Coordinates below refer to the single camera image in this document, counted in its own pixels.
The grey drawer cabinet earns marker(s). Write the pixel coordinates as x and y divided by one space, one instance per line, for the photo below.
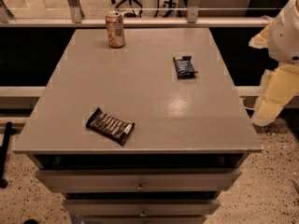
180 123

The blue rxbar wrapper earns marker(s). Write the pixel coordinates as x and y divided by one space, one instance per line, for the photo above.
184 67

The metal railing with posts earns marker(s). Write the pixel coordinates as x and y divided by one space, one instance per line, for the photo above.
91 13

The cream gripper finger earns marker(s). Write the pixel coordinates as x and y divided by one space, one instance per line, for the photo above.
265 112
260 41

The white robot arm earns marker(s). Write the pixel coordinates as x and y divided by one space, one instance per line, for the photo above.
283 42

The orange soda can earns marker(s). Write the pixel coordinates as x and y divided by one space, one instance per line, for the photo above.
115 29

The grey drawer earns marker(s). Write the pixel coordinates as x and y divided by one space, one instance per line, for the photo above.
141 208
87 181

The black stand on wheel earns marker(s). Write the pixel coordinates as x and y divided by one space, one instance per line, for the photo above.
3 153

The top grey drawer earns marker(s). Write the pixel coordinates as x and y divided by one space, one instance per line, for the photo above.
87 181

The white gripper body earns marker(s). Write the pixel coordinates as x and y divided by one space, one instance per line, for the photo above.
285 38

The dark chocolate bar wrapper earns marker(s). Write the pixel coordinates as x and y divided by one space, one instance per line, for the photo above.
110 127

